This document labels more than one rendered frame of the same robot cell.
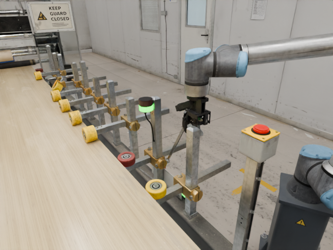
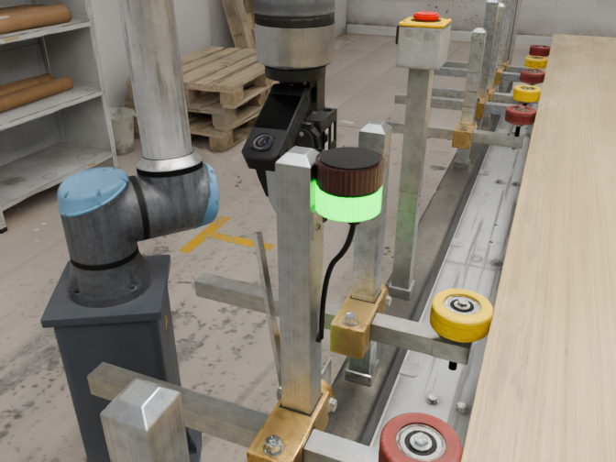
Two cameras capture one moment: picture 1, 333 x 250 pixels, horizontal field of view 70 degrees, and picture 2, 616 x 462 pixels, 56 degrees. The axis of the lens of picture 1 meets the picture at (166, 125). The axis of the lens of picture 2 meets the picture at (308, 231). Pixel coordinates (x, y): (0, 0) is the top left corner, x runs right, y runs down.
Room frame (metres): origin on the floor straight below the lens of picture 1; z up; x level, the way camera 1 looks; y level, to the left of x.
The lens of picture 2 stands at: (1.23, 0.46, 1.35)
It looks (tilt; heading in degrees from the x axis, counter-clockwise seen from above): 28 degrees down; 237
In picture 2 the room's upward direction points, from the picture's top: straight up
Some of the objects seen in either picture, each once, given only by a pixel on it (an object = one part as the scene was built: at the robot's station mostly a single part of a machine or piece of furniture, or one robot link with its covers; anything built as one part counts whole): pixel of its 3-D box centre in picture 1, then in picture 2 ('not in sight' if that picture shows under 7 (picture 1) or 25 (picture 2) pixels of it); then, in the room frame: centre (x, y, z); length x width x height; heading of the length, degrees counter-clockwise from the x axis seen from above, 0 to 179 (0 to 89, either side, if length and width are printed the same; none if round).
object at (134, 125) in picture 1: (130, 122); not in sight; (1.19, 0.20, 0.95); 0.13 x 0.06 x 0.05; 35
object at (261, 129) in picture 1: (260, 130); (425, 18); (0.54, -0.24, 1.22); 0.04 x 0.04 x 0.02
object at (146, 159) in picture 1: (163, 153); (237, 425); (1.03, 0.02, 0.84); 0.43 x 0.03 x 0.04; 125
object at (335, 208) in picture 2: (145, 106); (348, 196); (0.94, 0.08, 1.14); 0.06 x 0.06 x 0.02
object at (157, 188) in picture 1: (156, 196); (457, 335); (0.71, 0.04, 0.85); 0.08 x 0.08 x 0.11
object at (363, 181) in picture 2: (145, 101); (349, 170); (0.94, 0.08, 1.16); 0.06 x 0.06 x 0.02
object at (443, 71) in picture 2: not in sight; (480, 74); (-0.62, -1.11, 0.82); 0.43 x 0.03 x 0.04; 125
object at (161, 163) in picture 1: (154, 158); (296, 430); (0.98, 0.06, 0.85); 0.13 x 0.06 x 0.05; 35
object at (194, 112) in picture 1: (196, 109); (298, 113); (0.86, -0.12, 1.15); 0.09 x 0.08 x 0.12; 35
